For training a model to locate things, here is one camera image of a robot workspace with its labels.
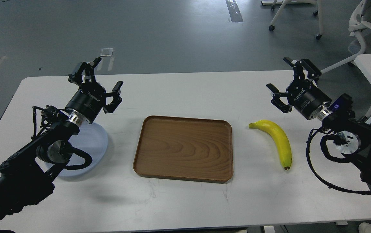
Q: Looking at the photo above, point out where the light blue plate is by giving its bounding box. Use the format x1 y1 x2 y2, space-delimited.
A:
44 122 109 177

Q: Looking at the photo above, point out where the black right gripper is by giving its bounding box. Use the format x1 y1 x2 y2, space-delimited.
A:
266 57 332 120

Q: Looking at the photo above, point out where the white office chair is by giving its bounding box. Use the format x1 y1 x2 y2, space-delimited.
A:
321 0 371 74

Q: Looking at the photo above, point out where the yellow banana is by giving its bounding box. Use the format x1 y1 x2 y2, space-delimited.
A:
248 119 293 171

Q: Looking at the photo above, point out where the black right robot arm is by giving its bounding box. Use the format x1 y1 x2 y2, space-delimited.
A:
267 57 371 195

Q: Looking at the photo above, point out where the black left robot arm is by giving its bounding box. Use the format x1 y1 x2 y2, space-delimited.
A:
0 57 123 221

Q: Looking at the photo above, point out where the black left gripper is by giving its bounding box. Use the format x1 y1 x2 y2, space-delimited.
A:
65 57 123 124

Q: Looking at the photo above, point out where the brown wooden tray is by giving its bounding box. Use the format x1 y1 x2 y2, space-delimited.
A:
133 116 233 184

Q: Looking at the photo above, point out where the white shoe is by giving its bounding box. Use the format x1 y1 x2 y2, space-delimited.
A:
358 222 371 233

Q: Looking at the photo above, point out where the white rolling chair base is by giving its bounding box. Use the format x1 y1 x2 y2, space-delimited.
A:
260 0 324 41

